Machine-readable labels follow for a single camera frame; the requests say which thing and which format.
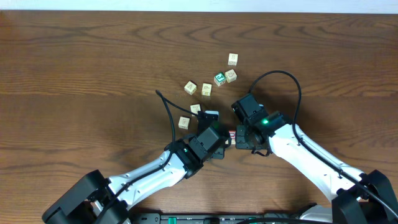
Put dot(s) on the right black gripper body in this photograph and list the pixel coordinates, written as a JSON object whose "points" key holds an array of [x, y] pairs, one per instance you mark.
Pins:
{"points": [[243, 139]]}

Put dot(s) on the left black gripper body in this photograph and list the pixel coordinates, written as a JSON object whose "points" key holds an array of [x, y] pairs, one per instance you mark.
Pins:
{"points": [[201, 138]]}

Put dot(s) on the red letter U block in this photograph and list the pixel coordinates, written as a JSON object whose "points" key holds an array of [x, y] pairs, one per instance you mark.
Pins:
{"points": [[233, 137]]}

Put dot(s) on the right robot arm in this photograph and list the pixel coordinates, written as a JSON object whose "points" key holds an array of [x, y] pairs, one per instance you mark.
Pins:
{"points": [[356, 197]]}

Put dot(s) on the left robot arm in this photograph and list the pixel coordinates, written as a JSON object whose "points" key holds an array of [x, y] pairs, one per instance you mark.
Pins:
{"points": [[96, 199]]}

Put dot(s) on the wooden block lower left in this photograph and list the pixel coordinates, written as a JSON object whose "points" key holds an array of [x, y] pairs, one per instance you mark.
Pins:
{"points": [[183, 122]]}

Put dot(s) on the wooden block centre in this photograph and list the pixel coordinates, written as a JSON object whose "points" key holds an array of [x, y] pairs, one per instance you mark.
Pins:
{"points": [[195, 108]]}

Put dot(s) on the yellow tinted wooden block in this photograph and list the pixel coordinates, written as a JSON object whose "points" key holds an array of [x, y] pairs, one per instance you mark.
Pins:
{"points": [[206, 89]]}

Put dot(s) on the wooden block left upper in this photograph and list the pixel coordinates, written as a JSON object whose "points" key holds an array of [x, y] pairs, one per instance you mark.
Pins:
{"points": [[190, 88]]}

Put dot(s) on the green letter J block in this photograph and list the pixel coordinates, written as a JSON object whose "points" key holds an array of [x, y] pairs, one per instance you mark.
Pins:
{"points": [[219, 79]]}

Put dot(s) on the wooden block beside green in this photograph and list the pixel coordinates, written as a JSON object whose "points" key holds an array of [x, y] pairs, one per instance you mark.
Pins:
{"points": [[230, 75]]}

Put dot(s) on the far plain wooden block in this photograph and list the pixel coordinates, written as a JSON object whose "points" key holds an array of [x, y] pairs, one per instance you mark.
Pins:
{"points": [[232, 59]]}

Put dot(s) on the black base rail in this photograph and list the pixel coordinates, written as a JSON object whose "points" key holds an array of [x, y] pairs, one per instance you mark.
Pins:
{"points": [[157, 218]]}

